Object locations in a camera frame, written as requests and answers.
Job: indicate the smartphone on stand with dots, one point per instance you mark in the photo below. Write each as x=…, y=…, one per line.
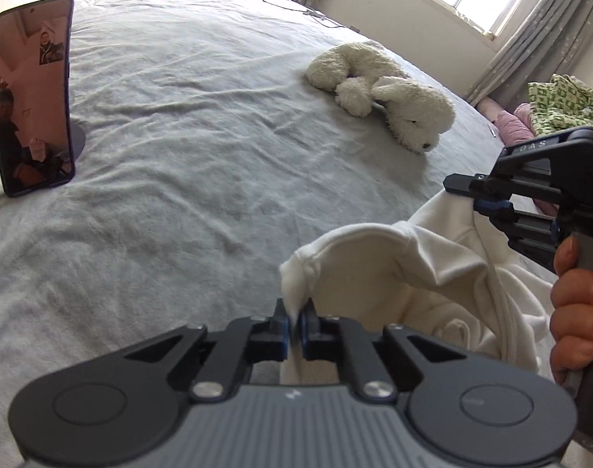
x=38, y=142

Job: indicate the pink rolled quilt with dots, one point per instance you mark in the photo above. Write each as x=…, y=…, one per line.
x=514, y=128

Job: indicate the grey bed sheet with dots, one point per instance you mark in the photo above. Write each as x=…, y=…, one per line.
x=209, y=158

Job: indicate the green patterned cloth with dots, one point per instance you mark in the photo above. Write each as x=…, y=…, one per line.
x=562, y=103

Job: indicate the person's right hand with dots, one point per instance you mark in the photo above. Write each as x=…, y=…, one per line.
x=571, y=324

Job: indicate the white t-shirt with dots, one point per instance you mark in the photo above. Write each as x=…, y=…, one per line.
x=446, y=272

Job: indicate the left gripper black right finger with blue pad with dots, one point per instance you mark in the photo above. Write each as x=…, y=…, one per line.
x=319, y=335

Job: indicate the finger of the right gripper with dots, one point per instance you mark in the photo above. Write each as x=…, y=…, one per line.
x=533, y=236
x=463, y=184

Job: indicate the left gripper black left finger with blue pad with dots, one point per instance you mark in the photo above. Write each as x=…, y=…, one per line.
x=269, y=338

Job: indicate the grey right curtain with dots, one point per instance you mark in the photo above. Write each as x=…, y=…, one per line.
x=548, y=42

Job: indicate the white plush dog toy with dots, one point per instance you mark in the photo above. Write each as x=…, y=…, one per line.
x=363, y=76

